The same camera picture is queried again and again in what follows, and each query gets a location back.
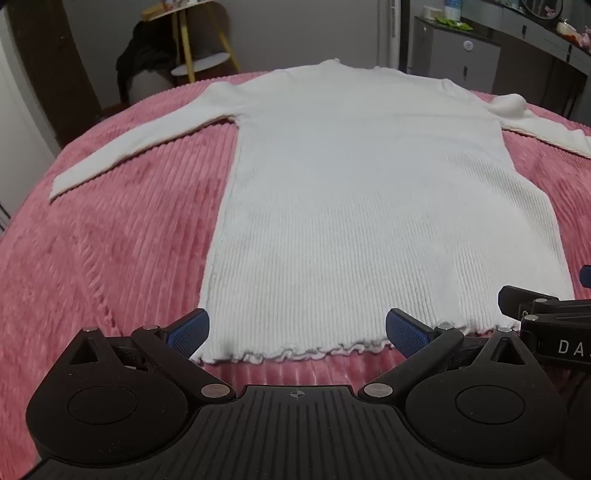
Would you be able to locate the yellow-legged side table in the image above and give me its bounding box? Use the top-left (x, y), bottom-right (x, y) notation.
top-left (139, 0), bottom-right (242, 78)

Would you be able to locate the white ribbed knit sweater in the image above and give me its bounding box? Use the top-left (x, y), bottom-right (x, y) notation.
top-left (48, 58), bottom-right (591, 366)

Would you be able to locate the round mirror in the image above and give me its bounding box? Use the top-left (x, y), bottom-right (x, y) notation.
top-left (521, 0), bottom-right (560, 20)

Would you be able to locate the dark brown door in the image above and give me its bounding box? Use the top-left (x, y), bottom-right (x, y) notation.
top-left (6, 0), bottom-right (101, 149)

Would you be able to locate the pink ribbed plush blanket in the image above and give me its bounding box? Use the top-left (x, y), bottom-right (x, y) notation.
top-left (0, 70), bottom-right (591, 467)

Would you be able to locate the grey dressing desk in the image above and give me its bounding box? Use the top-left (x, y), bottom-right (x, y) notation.
top-left (462, 0), bottom-right (591, 123)

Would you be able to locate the white wardrobe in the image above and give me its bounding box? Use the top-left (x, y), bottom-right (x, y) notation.
top-left (0, 9), bottom-right (62, 236)

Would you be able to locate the dark clothes pile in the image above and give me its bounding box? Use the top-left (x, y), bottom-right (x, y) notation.
top-left (115, 21), bottom-right (180, 100)

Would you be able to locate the grey drawer cabinet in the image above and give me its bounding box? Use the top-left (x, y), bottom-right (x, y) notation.
top-left (410, 16), bottom-right (502, 96)

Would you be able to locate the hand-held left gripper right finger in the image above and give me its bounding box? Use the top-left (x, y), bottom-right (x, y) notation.
top-left (363, 308), bottom-right (533, 401)

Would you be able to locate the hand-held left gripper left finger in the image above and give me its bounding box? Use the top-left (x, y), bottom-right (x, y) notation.
top-left (68, 308), bottom-right (237, 404)

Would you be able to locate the white tower fan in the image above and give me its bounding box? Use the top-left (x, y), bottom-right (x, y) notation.
top-left (376, 0), bottom-right (413, 73)

